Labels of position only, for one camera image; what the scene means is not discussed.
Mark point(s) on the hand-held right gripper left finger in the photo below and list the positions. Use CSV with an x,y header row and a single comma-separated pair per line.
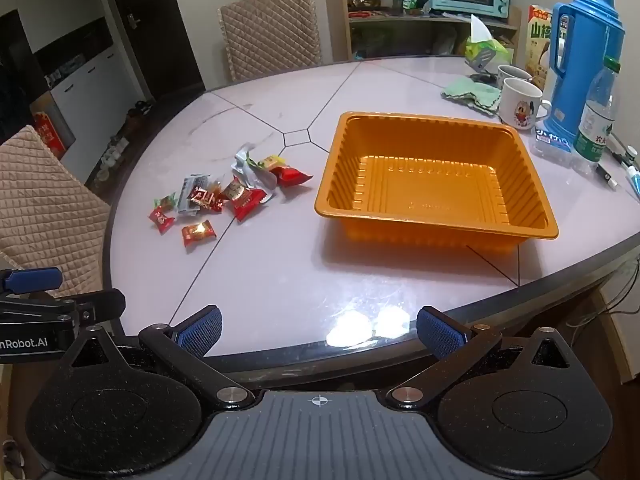
x,y
200,335

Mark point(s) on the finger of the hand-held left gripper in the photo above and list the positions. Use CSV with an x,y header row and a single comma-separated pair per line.
x,y
95,302
35,280

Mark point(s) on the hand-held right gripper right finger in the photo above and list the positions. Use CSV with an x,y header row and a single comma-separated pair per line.
x,y
440,332

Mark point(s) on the red orange snack packet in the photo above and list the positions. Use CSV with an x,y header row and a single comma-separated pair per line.
x,y
198,233

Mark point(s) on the small red snack packet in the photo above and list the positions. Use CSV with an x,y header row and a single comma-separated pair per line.
x,y
161,220

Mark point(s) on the large red snack packet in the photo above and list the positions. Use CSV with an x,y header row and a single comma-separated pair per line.
x,y
247,203

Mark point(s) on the black white snack packet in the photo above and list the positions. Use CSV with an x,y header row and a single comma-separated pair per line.
x,y
192,191

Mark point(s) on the orange plastic tray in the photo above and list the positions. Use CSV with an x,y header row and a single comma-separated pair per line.
x,y
425,185

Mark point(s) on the orange brown candy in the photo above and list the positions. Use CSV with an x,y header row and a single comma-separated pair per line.
x,y
231,189

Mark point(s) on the silver snack packet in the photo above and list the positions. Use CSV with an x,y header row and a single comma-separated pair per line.
x,y
252,170

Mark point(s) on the yellow green candy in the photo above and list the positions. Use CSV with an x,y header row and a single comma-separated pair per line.
x,y
272,161

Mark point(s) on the beige quilted chair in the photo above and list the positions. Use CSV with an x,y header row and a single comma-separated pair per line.
x,y
270,35
45,210

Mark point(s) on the red gift box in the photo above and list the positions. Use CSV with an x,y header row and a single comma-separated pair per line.
x,y
50,130

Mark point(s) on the white cabinet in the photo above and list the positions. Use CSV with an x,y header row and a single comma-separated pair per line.
x,y
75,100

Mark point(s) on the clear toothpick box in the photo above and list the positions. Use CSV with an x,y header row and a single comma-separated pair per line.
x,y
552,144

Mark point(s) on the black white pen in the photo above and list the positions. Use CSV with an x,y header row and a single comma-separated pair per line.
x,y
606,175

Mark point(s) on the white cartoon mug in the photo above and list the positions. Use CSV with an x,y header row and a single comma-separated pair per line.
x,y
520,105

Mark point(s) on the green cloth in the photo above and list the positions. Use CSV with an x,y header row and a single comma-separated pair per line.
x,y
472,92

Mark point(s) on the small white bottle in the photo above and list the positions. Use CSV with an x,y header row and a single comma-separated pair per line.
x,y
632,165

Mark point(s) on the clear water bottle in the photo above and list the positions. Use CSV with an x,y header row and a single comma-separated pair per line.
x,y
595,120

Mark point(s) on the patterned mug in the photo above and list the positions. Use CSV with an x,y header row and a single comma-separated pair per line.
x,y
510,72

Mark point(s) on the grey phone stand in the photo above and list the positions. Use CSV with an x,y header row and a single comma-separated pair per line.
x,y
482,57

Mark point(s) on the dark door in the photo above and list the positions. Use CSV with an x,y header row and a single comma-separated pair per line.
x,y
155,25

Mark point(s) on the green tissue box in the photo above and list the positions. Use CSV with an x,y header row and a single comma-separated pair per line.
x,y
487,40

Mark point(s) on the yellow snack box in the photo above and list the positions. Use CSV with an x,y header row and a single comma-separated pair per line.
x,y
540,45

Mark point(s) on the wooden shelf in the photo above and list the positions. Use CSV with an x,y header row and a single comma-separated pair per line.
x,y
425,25

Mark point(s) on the blue thermos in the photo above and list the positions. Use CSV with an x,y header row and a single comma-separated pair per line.
x,y
585,60

